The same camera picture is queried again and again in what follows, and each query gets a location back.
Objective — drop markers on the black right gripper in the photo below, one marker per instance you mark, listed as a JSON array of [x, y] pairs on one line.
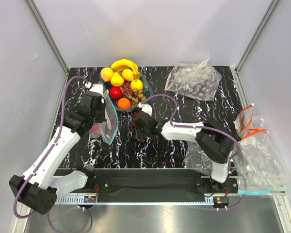
[[139, 131]]

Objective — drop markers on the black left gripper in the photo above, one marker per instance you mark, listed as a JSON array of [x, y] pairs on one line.
[[102, 118]]

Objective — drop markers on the red apple fruit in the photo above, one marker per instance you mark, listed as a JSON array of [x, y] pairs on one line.
[[115, 93]]

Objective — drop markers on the brown longan bunch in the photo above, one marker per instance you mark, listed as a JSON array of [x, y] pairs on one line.
[[136, 97]]

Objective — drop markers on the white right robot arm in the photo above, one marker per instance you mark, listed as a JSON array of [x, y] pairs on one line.
[[215, 142]]

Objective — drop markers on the clear bag under right arm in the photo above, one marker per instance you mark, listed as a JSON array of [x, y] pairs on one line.
[[197, 160]]

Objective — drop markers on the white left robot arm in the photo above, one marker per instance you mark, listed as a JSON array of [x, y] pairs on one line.
[[36, 188]]

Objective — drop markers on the red fruit in bag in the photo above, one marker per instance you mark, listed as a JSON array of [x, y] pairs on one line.
[[95, 132]]

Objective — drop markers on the clear pink-zip bag stack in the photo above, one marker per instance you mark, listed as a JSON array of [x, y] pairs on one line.
[[197, 81]]

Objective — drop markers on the clear orange-zip bag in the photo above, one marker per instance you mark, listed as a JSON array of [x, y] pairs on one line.
[[247, 124]]

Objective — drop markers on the clear blue-zip bag stack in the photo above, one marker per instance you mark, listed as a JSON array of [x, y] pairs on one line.
[[259, 165]]

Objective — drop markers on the yellow pear fruit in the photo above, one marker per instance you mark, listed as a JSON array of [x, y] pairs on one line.
[[117, 80]]

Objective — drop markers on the blue plastic fruit tray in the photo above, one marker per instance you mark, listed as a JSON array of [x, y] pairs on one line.
[[124, 91]]

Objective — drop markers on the orange peach fruit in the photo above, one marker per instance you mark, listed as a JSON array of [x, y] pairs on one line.
[[106, 74]]

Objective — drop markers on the yellow lemon fruit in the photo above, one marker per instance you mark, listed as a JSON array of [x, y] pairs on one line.
[[136, 84], [127, 74]]

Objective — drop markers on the yellow banana bunch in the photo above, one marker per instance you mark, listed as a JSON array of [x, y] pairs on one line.
[[120, 65]]

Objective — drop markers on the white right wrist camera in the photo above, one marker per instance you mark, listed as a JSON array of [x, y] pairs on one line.
[[146, 108]]

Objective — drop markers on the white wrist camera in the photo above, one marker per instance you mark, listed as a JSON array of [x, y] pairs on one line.
[[96, 88], [146, 108]]

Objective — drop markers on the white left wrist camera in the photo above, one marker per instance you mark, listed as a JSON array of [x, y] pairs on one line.
[[96, 88]]

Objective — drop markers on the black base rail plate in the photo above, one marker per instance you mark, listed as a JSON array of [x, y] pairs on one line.
[[156, 187]]

